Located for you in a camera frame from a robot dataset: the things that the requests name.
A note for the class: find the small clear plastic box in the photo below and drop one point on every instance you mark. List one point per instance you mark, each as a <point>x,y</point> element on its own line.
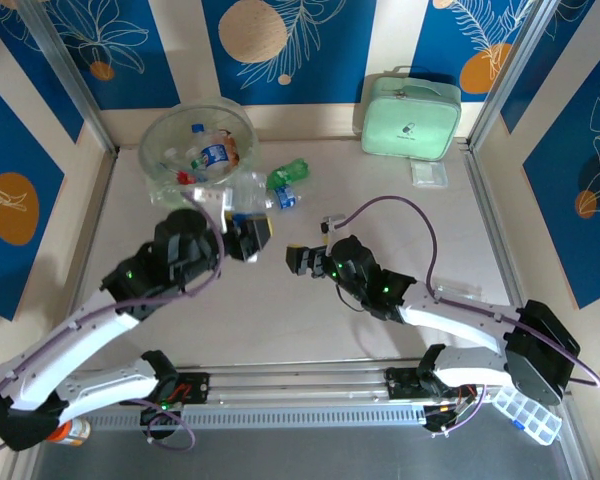
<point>429,174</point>

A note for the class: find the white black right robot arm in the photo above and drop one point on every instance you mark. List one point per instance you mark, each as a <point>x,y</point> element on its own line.
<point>455,327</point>

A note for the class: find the clear bottle round logo label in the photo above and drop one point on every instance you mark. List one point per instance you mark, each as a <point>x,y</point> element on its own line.
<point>214,156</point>

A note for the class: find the flat clear plastic packet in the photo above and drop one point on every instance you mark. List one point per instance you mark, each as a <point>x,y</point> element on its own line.
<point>459,291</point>

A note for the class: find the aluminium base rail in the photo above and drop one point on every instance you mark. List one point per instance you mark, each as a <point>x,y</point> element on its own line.
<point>300,380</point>

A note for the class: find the orange cap pill bottle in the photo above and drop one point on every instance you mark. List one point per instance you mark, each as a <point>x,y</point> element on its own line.
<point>75,432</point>

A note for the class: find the clear plastic pill organizer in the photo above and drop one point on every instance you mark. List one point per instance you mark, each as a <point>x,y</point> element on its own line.
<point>530,417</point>

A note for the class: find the crumpled green bottle yellow cap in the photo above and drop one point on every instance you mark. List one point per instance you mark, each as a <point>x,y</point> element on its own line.
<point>290,172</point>

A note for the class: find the mint green medicine bag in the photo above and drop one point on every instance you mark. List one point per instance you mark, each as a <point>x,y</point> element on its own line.
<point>405,120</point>

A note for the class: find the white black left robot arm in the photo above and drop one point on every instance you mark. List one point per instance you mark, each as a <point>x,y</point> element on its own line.
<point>75,355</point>

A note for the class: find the aluminium side rail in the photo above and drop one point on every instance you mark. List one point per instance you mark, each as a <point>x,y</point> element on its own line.
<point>485,210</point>
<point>97,215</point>

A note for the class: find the aluminium frame post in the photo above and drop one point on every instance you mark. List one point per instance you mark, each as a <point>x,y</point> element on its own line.
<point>518,65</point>
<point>65,65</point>

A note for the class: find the clear plastic bin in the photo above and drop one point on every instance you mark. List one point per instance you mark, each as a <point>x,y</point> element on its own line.
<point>245,125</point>

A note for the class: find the clear plastic bin liner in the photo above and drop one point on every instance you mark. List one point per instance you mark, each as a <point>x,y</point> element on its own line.
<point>170,192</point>

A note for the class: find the clear tea bottle bird label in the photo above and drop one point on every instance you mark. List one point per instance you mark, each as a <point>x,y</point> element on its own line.
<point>196,161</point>

